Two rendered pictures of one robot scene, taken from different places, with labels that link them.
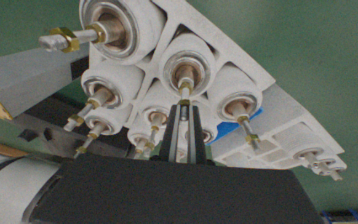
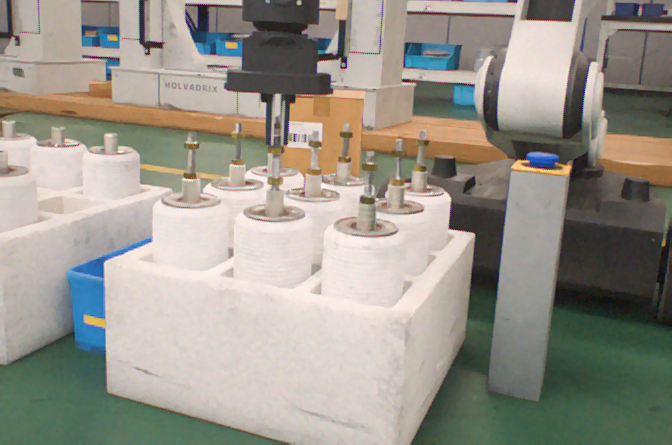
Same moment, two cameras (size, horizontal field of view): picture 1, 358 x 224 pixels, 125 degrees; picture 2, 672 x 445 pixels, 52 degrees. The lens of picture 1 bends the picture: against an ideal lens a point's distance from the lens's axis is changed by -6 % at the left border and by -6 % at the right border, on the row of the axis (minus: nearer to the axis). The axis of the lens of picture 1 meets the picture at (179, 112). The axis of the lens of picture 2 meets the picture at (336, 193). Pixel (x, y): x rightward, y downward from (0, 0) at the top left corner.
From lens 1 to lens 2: 0.75 m
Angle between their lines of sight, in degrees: 35
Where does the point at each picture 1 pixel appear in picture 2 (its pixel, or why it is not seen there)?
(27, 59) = (537, 247)
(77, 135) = not seen: hidden behind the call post
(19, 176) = (535, 103)
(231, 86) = (207, 215)
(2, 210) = (530, 60)
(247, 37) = (114, 419)
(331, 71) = not seen: outside the picture
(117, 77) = not seen: hidden behind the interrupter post
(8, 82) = (515, 192)
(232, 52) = (199, 275)
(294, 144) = (28, 187)
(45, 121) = (604, 224)
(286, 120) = (32, 238)
